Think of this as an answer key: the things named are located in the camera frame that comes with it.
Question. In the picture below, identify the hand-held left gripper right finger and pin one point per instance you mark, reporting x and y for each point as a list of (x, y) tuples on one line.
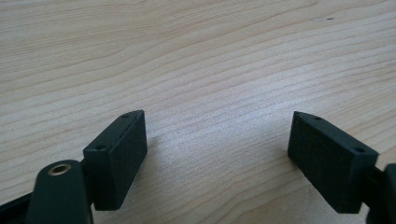
[(327, 161)]

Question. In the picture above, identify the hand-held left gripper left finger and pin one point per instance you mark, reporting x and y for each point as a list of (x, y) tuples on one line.
[(116, 161)]

